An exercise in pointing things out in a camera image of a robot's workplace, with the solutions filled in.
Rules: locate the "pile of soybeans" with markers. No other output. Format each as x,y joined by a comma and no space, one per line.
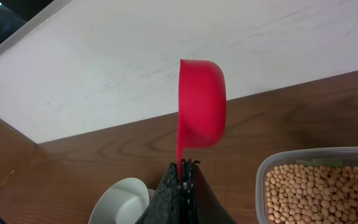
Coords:
309,194

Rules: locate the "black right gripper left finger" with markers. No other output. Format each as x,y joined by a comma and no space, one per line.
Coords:
164,207

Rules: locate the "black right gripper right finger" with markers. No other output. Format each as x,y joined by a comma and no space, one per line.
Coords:
198,202

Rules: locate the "light grey bowl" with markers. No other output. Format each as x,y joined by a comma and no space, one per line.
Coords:
122,203

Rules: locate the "clear plastic container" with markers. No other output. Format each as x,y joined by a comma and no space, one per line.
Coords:
336,157

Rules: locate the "red measuring scoop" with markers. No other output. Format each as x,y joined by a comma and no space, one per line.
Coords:
201,106

